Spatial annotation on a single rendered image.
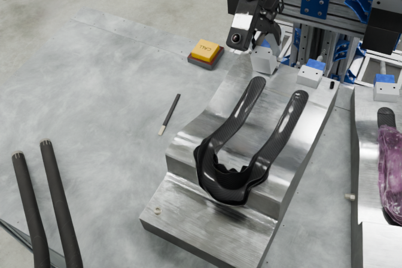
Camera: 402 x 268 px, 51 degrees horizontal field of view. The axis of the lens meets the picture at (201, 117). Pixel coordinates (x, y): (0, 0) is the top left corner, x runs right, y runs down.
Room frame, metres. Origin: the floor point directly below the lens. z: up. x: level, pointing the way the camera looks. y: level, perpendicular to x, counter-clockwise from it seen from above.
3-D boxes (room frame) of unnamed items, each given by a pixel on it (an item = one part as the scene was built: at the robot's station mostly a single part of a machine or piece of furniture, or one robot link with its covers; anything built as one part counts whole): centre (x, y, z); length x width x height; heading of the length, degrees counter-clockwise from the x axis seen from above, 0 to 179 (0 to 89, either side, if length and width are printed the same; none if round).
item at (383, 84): (0.65, -0.46, 0.86); 0.13 x 0.05 x 0.05; 161
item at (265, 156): (0.52, -0.11, 0.92); 0.35 x 0.16 x 0.09; 144
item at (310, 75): (0.70, -0.30, 0.89); 0.13 x 0.05 x 0.05; 144
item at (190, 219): (0.52, -0.09, 0.87); 0.50 x 0.26 x 0.14; 144
